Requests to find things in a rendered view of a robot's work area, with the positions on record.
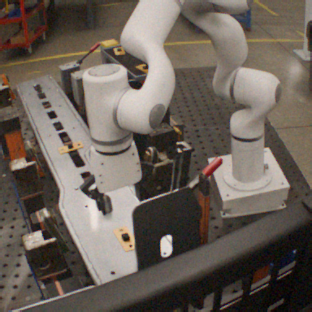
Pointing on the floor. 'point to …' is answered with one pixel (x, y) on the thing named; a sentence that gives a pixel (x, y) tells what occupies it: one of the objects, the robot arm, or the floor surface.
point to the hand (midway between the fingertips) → (120, 201)
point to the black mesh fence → (206, 271)
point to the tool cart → (25, 36)
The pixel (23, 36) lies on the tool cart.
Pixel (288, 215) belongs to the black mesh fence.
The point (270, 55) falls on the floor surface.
